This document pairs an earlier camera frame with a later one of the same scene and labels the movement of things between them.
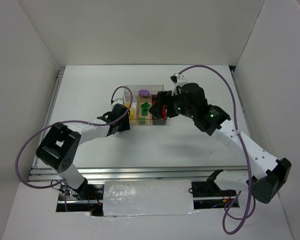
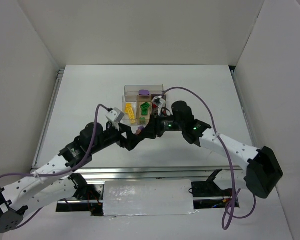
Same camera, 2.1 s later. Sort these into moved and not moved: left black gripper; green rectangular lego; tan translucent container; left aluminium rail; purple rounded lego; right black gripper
Moved: left black gripper; right black gripper
Not moved: purple rounded lego; tan translucent container; left aluminium rail; green rectangular lego
